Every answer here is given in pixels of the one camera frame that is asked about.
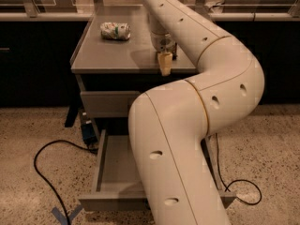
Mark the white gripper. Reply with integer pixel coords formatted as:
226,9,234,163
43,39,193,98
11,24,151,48
149,14,176,76

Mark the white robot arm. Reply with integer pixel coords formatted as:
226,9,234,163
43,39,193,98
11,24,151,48
128,0,264,225

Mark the grey drawer cabinet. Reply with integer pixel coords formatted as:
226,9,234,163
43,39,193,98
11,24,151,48
71,6,198,136

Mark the closed upper grey drawer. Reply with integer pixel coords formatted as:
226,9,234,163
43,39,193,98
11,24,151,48
81,91,140,118

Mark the open lower grey drawer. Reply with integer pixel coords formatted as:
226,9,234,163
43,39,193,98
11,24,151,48
78,128,237,212

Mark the blue power adapter box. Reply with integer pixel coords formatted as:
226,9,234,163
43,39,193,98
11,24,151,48
81,121,98,146

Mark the long white counter shelf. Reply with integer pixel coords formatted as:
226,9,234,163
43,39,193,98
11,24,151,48
0,13,300,22

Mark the blue tape floor mark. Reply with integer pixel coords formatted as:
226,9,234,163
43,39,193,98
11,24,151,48
52,205,83,225

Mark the black power cable left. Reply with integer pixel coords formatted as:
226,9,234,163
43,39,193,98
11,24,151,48
33,139,99,225

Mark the black power cable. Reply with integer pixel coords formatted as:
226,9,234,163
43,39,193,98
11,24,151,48
214,132,263,206
33,139,99,225

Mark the black power cable right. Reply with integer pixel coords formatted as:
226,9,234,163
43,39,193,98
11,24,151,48
214,132,263,206

